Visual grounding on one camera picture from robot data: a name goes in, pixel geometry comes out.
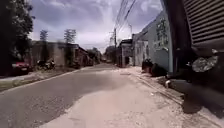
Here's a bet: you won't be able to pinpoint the distant tree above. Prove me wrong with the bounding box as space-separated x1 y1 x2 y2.
103 45 117 64

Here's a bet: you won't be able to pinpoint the small grey building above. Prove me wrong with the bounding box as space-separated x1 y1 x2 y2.
116 38 134 69

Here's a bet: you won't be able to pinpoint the utility pole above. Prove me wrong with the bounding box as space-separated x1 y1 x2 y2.
113 27 118 64

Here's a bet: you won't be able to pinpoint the grey asphalt road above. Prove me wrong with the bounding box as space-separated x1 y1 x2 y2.
0 63 224 128

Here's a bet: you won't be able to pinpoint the concrete pavement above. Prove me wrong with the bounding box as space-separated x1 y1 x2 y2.
124 65 224 128

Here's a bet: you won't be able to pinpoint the pale grey building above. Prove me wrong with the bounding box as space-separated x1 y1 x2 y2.
131 9 174 73

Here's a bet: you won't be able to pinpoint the thin tall tree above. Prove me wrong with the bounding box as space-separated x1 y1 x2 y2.
39 29 49 63
63 28 77 68

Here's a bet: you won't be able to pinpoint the low grey building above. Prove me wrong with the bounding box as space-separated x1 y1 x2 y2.
29 40 96 69

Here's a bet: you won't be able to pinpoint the parked motorcycles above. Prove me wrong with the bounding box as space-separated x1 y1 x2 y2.
35 58 57 71

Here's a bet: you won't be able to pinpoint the pale concrete roadside strip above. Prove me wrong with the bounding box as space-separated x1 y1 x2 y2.
0 66 84 93

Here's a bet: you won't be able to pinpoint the red car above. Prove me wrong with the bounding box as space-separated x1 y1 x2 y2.
11 60 34 75

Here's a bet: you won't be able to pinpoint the plants by gate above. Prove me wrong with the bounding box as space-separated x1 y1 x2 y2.
186 49 220 74

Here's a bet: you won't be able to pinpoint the building with white louvred gate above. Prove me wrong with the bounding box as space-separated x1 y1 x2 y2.
159 0 224 118

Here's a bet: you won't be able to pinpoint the large dark tree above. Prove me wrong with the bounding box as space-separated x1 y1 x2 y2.
0 0 36 76

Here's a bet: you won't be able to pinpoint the overhead wires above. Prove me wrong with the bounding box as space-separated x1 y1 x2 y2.
113 0 138 34

